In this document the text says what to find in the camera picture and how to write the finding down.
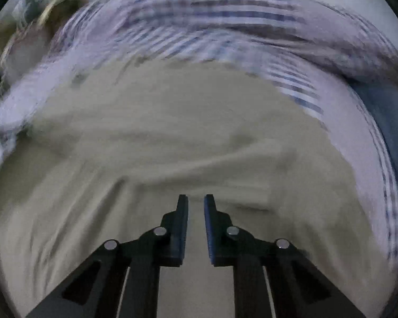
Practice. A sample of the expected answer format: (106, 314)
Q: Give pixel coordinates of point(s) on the beige garment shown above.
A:
(185, 132)

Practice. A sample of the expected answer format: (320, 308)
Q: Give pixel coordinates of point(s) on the blue plush pillow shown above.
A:
(394, 126)

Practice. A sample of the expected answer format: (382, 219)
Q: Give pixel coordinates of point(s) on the small-check plaid quilt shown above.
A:
(202, 16)

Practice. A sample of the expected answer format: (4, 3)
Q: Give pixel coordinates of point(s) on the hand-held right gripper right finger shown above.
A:
(208, 225)

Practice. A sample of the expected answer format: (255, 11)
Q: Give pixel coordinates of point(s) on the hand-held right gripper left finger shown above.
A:
(183, 225)

